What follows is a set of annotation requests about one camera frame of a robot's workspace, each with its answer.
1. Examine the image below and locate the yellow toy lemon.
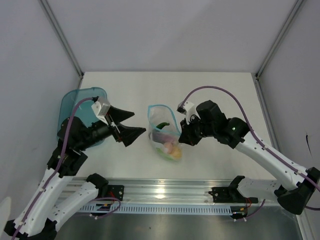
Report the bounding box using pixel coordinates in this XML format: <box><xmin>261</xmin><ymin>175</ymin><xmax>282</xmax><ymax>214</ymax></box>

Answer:
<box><xmin>170</xmin><ymin>146</ymin><xmax>182</xmax><ymax>159</ymax></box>

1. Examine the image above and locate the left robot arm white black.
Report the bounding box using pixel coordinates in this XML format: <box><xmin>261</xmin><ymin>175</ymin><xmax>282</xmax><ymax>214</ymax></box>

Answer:
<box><xmin>4</xmin><ymin>106</ymin><xmax>146</xmax><ymax>240</ymax></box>

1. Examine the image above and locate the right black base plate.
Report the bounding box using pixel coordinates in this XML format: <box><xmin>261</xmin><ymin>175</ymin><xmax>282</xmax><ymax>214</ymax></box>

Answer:
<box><xmin>208</xmin><ymin>187</ymin><xmax>259</xmax><ymax>204</ymax></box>

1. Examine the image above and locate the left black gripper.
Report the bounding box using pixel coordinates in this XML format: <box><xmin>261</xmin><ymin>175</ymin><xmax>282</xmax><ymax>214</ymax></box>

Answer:
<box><xmin>77</xmin><ymin>105</ymin><xmax>147</xmax><ymax>150</ymax></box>

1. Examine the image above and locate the right aluminium frame post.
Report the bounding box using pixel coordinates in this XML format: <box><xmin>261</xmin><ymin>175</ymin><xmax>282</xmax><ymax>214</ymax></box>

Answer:
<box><xmin>254</xmin><ymin>0</ymin><xmax>308</xmax><ymax>78</ymax></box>

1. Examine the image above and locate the clear zip top bag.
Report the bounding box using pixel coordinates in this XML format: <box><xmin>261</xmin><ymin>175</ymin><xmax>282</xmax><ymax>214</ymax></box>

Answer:
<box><xmin>147</xmin><ymin>104</ymin><xmax>182</xmax><ymax>162</ymax></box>

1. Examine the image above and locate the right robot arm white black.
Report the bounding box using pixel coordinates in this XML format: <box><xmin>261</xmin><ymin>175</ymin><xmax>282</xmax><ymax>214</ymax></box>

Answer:
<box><xmin>177</xmin><ymin>100</ymin><xmax>320</xmax><ymax>215</ymax></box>

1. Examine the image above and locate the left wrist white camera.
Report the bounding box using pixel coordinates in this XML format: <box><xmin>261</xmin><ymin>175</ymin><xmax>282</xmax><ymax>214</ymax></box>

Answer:
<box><xmin>91</xmin><ymin>96</ymin><xmax>111</xmax><ymax>125</ymax></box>

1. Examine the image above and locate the purple toy eggplant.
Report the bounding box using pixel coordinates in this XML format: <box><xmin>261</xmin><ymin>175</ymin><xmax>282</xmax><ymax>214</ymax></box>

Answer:
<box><xmin>151</xmin><ymin>132</ymin><xmax>177</xmax><ymax>144</ymax></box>

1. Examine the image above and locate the dark green toy chili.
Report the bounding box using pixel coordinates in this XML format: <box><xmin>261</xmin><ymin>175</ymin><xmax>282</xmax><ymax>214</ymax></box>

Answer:
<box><xmin>154</xmin><ymin>122</ymin><xmax>170</xmax><ymax>131</ymax></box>

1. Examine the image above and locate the aluminium frame post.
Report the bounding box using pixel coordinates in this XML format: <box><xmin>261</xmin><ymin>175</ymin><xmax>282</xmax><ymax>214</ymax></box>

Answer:
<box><xmin>38</xmin><ymin>0</ymin><xmax>84</xmax><ymax>77</ymax></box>
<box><xmin>254</xmin><ymin>0</ymin><xmax>308</xmax><ymax>78</ymax></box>

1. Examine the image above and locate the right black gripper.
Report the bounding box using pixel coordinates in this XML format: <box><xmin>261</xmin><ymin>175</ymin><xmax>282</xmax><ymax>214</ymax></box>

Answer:
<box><xmin>179</xmin><ymin>114</ymin><xmax>216</xmax><ymax>147</ymax></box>

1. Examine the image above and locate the wrist white camera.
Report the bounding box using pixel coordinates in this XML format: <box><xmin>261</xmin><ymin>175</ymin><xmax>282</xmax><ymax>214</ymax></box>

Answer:
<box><xmin>177</xmin><ymin>101</ymin><xmax>197</xmax><ymax>119</ymax></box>
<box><xmin>91</xmin><ymin>96</ymin><xmax>111</xmax><ymax>125</ymax></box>

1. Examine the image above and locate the aluminium mounting rail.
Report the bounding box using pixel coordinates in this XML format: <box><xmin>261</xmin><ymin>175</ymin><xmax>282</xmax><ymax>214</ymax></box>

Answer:
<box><xmin>59</xmin><ymin>177</ymin><xmax>283</xmax><ymax>207</ymax></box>

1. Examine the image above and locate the pink toy food piece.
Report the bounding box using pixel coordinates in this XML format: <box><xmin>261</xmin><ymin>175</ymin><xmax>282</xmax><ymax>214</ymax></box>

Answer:
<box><xmin>163</xmin><ymin>142</ymin><xmax>175</xmax><ymax>154</ymax></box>

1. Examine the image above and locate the left aluminium frame post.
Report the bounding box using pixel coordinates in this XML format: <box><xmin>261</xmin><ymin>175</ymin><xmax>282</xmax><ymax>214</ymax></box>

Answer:
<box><xmin>38</xmin><ymin>0</ymin><xmax>84</xmax><ymax>77</ymax></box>

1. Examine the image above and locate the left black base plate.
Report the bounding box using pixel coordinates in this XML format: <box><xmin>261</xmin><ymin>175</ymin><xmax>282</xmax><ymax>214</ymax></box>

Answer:
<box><xmin>106</xmin><ymin>184</ymin><xmax>125</xmax><ymax>201</ymax></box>

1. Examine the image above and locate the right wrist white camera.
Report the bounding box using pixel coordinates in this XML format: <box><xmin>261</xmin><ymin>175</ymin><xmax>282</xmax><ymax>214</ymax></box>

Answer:
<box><xmin>177</xmin><ymin>101</ymin><xmax>197</xmax><ymax>119</ymax></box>

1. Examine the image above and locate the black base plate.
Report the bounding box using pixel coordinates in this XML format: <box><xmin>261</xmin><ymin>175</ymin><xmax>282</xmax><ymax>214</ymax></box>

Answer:
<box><xmin>208</xmin><ymin>187</ymin><xmax>259</xmax><ymax>204</ymax></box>
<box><xmin>106</xmin><ymin>184</ymin><xmax>125</xmax><ymax>201</ymax></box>

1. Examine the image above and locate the white slotted cable duct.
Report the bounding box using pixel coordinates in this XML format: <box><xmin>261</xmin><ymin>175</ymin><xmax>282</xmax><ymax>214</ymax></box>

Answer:
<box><xmin>78</xmin><ymin>203</ymin><xmax>233</xmax><ymax>216</ymax></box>

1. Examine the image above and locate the teal plastic bin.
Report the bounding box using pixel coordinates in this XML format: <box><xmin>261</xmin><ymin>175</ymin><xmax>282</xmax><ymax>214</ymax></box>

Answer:
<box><xmin>56</xmin><ymin>86</ymin><xmax>109</xmax><ymax>148</ymax></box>

